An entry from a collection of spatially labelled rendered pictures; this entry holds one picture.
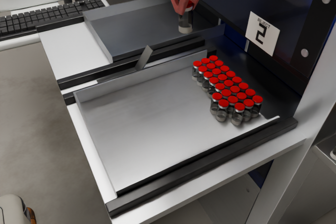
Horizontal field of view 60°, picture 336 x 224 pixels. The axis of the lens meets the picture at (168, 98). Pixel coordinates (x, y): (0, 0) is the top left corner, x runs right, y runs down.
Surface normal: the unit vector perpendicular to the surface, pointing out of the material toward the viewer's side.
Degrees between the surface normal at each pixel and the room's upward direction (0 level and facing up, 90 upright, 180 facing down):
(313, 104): 90
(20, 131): 0
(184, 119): 0
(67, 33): 0
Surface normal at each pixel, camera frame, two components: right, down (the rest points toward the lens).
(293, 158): -0.88, 0.33
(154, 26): 0.00, -0.72
